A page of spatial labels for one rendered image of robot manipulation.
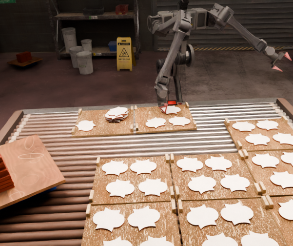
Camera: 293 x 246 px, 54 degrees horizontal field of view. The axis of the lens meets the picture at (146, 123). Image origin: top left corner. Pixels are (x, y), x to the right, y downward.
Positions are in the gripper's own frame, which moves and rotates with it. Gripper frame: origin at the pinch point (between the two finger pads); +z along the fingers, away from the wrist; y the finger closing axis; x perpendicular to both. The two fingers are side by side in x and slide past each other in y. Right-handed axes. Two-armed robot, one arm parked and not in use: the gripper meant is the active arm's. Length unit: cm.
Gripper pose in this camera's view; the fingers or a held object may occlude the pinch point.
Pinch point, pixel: (164, 109)
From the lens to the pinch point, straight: 213.6
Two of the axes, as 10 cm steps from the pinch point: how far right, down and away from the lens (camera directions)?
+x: 9.7, -2.4, -1.0
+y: 0.5, 5.2, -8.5
